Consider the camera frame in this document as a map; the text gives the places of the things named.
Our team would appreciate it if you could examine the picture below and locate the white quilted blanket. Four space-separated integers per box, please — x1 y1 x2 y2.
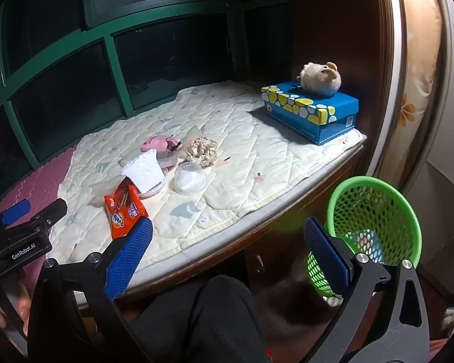
58 81 364 290

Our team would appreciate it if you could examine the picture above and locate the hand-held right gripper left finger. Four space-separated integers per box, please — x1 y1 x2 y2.
27 217 154 363

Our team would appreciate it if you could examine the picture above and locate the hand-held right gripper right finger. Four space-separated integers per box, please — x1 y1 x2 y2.
303 216 430 363

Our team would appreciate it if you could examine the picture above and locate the person's black pants leg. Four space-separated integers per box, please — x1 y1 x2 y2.
115 274 341 363

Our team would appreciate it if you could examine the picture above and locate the pink foam mat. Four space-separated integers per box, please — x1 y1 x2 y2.
0 146 78 288

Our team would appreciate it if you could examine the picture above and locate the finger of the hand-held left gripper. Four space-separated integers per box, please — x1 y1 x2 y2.
0 198 68 243
0 200 31 226

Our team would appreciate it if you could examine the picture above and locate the blue spotted cardboard box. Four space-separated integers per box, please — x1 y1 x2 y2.
260 80 359 146

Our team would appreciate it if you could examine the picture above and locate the green mesh plastic basket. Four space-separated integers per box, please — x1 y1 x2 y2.
306 176 422 307

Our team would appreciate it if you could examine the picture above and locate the green window frame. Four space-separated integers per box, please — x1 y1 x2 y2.
0 0 292 167

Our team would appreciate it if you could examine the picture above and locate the beige floral mattress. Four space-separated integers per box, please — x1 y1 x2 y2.
367 0 445 190

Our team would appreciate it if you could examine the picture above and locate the beige plush toy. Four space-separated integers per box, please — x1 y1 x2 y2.
297 61 342 97

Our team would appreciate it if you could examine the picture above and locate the brown wooden side panel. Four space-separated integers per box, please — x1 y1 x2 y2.
288 0 405 182

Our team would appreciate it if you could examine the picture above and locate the pink wrapper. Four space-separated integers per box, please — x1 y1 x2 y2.
141 134 182 152

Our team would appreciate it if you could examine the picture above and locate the clear dome cup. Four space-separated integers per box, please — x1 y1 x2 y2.
173 160 208 195

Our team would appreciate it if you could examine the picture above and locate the orange snack packet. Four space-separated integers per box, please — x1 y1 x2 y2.
104 176 149 240

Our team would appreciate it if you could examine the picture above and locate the person's left hand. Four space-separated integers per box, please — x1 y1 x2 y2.
0 268 33 333

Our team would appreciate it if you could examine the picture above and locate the white paper cake wrapper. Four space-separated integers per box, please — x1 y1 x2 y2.
119 149 167 193

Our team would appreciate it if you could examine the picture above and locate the paper ball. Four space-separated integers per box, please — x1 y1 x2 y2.
184 138 220 167

